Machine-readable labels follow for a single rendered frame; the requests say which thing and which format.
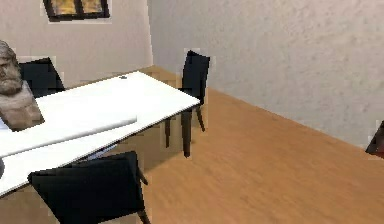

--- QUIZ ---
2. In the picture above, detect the black chair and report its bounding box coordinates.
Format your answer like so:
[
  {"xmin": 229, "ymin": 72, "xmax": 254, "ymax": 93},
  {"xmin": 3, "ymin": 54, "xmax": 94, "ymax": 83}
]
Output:
[
  {"xmin": 27, "ymin": 150, "xmax": 152, "ymax": 224},
  {"xmin": 18, "ymin": 57, "xmax": 66, "ymax": 99},
  {"xmin": 164, "ymin": 50, "xmax": 211, "ymax": 149}
]

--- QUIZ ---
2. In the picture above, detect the white table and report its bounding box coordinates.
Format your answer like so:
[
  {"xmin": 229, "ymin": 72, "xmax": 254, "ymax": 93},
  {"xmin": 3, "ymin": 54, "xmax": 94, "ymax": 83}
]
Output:
[{"xmin": 0, "ymin": 70, "xmax": 201, "ymax": 197}]

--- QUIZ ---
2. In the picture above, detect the stone bust statue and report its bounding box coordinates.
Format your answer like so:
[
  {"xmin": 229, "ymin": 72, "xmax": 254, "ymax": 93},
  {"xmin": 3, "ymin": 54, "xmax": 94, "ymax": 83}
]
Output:
[{"xmin": 0, "ymin": 39, "xmax": 46, "ymax": 132}]

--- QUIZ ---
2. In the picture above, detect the dark brown furniture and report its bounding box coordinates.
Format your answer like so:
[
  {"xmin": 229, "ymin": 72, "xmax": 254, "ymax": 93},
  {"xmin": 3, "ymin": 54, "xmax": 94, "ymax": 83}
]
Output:
[{"xmin": 365, "ymin": 120, "xmax": 384, "ymax": 158}]

